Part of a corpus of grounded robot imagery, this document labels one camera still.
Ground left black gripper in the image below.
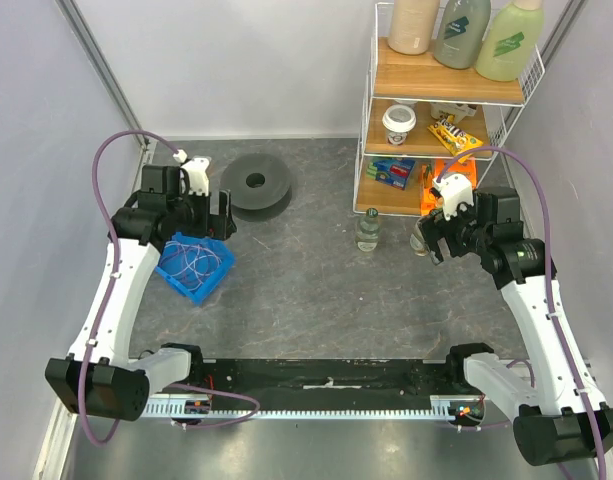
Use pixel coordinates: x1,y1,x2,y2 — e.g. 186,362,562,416
168,184,235,241

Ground grey filament spool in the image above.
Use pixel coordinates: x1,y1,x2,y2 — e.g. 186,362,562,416
220,153,293,222

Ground blue plastic bin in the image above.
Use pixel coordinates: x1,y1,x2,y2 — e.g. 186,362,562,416
155,233,235,306

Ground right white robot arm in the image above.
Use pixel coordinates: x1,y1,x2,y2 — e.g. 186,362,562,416
417,187,613,466

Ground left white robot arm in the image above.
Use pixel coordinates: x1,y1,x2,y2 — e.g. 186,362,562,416
45,157,236,421

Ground right glass soda bottle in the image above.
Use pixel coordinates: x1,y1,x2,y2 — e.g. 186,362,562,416
410,221,429,257

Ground glass soda bottle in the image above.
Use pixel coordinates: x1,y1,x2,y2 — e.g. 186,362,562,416
355,207,381,252
410,221,429,257

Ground orange snack boxes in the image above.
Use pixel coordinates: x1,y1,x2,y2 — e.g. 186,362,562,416
419,159,477,215

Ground left glass soda bottle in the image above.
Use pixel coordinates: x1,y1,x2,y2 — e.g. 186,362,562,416
355,207,381,252

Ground blue snack box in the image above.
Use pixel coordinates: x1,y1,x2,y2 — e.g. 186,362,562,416
366,156,416,190

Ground yellow candy bag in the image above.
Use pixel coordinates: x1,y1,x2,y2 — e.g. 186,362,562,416
427,117,484,156

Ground white lidded paper cup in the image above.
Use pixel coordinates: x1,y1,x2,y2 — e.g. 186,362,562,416
382,104,417,146

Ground white carton on shelf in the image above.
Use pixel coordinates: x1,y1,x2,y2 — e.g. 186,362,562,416
430,102,477,124

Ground grey-green bottle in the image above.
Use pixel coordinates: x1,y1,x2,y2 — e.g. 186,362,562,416
434,0,491,70

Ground beige bottle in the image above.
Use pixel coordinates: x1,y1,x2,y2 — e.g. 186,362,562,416
387,0,440,55

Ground light green bottle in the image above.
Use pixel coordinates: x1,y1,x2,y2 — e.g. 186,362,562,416
475,0,544,82

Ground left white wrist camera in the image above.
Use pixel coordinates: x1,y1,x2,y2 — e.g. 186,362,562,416
173,149,211,196

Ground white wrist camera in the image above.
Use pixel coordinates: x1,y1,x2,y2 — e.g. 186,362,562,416
173,149,211,196
433,173,474,221

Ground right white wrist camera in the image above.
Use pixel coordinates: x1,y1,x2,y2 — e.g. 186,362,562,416
433,173,474,221

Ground white wire bundle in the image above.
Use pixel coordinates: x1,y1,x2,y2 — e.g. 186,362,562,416
160,239,222,291

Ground white wire wooden shelf rack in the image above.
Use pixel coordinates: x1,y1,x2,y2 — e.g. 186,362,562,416
352,2,546,217

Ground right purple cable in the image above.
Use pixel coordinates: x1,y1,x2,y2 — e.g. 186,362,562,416
434,145,610,480

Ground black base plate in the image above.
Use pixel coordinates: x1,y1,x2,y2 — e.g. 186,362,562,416
193,359,482,413

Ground slotted cable duct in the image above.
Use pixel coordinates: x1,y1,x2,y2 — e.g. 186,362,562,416
141,394,474,421

